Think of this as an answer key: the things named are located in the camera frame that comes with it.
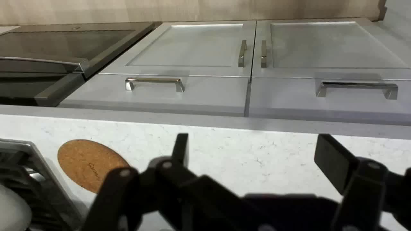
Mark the grey cabinet drawers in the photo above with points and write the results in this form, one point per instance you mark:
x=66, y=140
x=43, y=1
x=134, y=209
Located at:
x=334, y=46

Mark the white lower cabinet door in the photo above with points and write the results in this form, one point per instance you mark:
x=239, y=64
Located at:
x=187, y=46

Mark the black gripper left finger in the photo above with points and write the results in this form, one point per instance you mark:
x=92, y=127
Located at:
x=128, y=196

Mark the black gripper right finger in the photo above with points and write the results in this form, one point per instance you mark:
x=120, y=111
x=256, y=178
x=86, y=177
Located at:
x=363, y=187

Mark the black gas stove top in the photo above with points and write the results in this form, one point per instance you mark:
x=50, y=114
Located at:
x=29, y=179

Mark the wide white cabinet drawer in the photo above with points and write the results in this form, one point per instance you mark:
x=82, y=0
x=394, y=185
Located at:
x=299, y=106

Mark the steel built-in oven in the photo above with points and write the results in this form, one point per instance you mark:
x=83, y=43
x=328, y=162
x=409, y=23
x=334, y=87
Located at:
x=64, y=46

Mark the narrow white cabinet drawer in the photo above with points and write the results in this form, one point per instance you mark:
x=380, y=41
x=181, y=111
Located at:
x=170, y=96

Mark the round cork trivet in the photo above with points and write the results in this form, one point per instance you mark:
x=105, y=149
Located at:
x=84, y=162

